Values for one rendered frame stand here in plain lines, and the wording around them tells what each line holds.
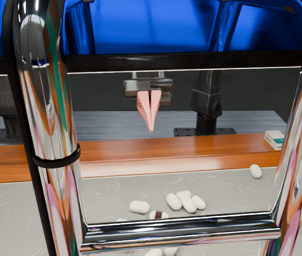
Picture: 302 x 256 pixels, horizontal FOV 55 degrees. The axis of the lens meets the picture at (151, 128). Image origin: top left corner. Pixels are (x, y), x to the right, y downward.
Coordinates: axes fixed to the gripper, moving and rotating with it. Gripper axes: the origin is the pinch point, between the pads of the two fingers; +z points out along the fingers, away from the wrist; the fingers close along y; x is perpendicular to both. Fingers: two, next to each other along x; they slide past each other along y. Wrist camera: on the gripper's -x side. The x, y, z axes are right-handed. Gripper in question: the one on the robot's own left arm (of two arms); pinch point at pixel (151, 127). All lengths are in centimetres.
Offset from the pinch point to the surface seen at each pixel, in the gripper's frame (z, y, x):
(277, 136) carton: -0.5, 31.0, 9.8
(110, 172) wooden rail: 6.1, -8.6, 9.5
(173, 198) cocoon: 13.7, 3.1, 1.2
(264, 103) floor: -106, 136, 201
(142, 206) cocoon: 14.9, -2.7, 0.5
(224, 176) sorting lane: 8.7, 15.9, 8.1
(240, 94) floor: -128, 122, 220
